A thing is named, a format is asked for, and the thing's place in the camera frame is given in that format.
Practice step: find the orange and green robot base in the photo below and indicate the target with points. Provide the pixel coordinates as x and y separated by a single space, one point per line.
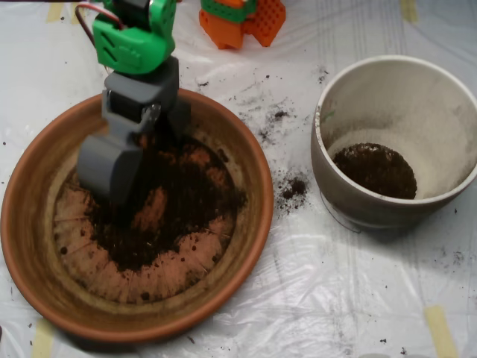
223 33

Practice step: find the dark potting soil pile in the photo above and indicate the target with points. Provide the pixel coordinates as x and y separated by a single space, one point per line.
179 209

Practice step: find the terracotta clay saucer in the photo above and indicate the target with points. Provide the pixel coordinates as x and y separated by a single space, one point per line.
149 317

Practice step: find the small spilled soil clump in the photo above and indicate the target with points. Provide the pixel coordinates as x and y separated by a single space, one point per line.
296 186

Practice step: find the white ceramic plant pot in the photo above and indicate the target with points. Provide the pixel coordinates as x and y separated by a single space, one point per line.
410 104

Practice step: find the dark potting soil layer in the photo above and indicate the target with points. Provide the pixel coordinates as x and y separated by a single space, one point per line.
376 171

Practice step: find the clear plastic cover sheet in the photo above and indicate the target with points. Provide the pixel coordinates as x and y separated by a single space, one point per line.
316 279

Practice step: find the beige masking tape strip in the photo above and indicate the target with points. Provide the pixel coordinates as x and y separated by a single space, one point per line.
409 10
54 12
79 18
441 332
43 339

